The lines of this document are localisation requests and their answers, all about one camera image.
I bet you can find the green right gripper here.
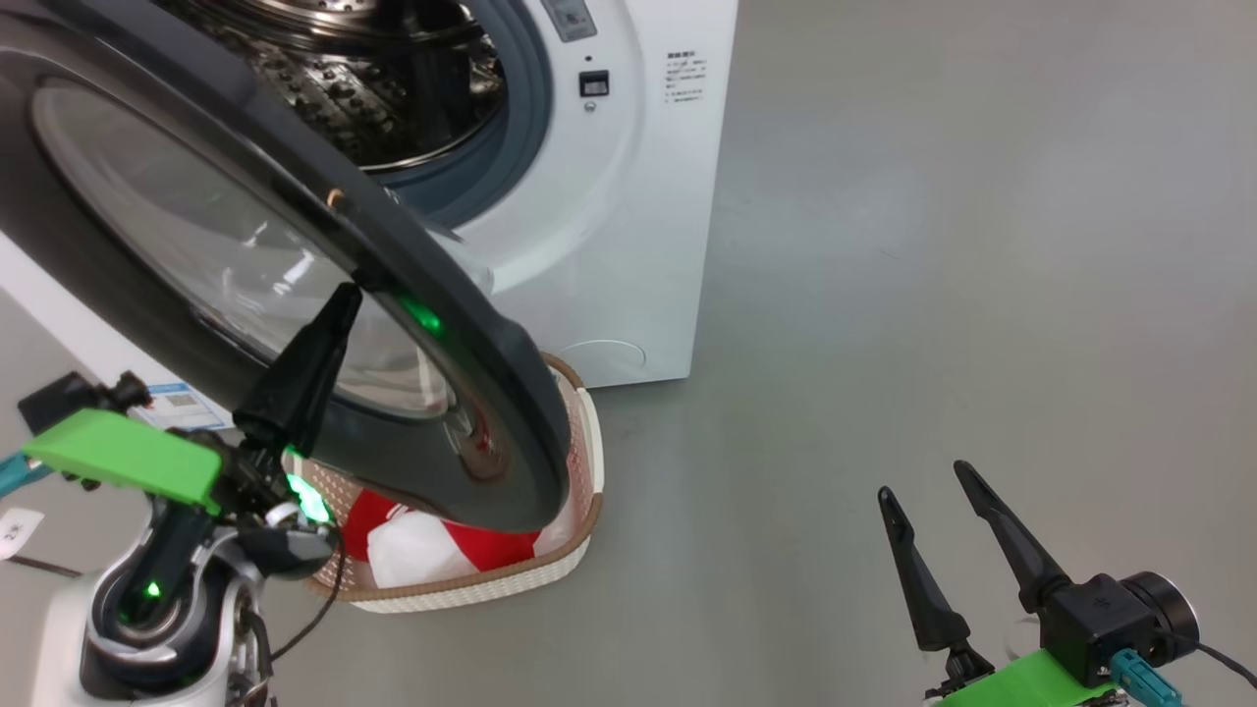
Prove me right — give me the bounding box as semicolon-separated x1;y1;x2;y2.
876;459;1132;707

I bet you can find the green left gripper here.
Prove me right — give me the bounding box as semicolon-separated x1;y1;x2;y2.
21;284;365;516

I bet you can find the washing machine glass door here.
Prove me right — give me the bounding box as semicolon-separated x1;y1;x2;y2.
0;0;574;535

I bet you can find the cream perforated laundry basket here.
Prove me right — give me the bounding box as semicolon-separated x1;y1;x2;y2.
279;351;606;616

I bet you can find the white washing machine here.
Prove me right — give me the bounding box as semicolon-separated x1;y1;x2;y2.
0;0;740;434

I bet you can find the grey rectangular label sticker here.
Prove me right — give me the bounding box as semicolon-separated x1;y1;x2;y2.
541;0;598;43

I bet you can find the blue energy label sticker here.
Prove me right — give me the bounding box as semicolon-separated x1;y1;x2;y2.
127;380;234;432

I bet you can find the white paper tag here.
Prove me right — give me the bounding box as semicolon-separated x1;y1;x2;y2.
0;505;46;562

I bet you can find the printed text warning label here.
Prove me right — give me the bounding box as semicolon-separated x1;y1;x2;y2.
664;50;707;106

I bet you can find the teal right camera connector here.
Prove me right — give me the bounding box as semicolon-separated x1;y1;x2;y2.
1109;647;1186;707

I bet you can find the teal camera connector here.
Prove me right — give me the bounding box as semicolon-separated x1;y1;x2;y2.
0;451;52;498
1109;647;1186;707

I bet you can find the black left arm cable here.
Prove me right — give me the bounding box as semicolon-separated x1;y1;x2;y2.
268;548;347;661

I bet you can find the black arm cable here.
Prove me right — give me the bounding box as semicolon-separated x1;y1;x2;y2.
1167;632;1257;690
268;548;347;661

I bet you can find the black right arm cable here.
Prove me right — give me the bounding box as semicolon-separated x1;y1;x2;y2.
1167;632;1257;690

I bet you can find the teal left camera connector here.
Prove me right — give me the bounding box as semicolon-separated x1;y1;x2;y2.
0;451;52;498

